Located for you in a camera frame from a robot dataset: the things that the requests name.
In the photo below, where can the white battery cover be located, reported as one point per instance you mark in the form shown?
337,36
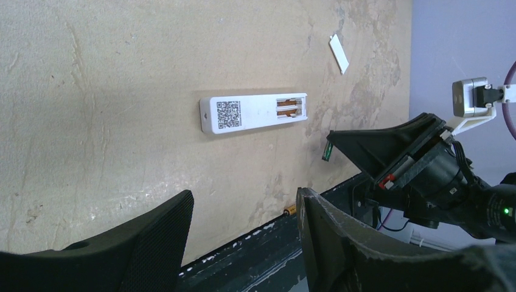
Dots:
338,53

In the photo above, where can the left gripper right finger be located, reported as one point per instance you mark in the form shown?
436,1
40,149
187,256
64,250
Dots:
383,262

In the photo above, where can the gold battery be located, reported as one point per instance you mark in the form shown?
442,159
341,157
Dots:
290,210

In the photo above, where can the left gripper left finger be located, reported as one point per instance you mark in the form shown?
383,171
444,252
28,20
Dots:
143,254

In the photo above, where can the white remote control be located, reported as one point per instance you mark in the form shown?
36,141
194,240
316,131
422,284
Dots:
228,114

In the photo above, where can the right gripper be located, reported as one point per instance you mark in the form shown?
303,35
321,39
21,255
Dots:
411,168

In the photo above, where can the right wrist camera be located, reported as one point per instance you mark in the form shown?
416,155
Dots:
474,103

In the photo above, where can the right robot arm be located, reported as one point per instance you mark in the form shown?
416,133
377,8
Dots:
499,203

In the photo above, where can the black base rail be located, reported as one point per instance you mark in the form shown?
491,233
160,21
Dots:
268,258

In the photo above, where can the green battery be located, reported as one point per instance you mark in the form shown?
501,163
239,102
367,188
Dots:
327,151

